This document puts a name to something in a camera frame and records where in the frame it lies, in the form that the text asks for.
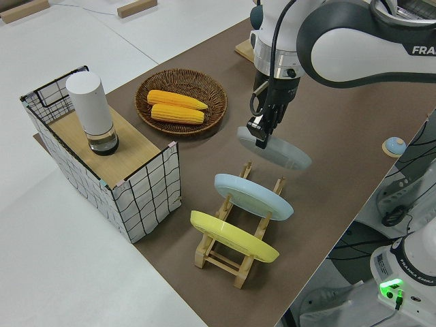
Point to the brown wicker basket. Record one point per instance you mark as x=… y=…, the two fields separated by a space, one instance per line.
x=180 y=80

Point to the blue service bell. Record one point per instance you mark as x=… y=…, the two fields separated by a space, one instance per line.
x=394 y=146

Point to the yellow corn cob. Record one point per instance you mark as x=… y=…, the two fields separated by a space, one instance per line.
x=177 y=114
x=173 y=98

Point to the light blue plate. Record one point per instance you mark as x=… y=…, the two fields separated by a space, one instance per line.
x=253 y=199

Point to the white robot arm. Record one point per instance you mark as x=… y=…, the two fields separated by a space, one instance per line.
x=357 y=51

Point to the low wooden plate rack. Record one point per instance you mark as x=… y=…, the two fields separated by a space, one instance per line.
x=221 y=262

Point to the wooden block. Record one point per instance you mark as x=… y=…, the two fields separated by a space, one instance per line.
x=24 y=10
x=136 y=7

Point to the dark blue mug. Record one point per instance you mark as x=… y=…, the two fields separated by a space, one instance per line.
x=254 y=17

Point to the yellow plate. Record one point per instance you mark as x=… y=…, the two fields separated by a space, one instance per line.
x=235 y=236

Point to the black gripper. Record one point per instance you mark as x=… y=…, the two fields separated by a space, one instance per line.
x=277 y=90

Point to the gray plate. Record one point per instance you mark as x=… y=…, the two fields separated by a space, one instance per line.
x=289 y=155

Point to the brown table mat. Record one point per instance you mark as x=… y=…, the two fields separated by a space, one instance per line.
x=340 y=136

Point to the wooden mug tree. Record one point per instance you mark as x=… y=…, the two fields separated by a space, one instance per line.
x=245 y=51

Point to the white cylindrical grinder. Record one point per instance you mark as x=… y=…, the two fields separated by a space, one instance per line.
x=92 y=109

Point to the white toaster oven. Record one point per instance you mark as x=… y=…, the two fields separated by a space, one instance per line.
x=415 y=8

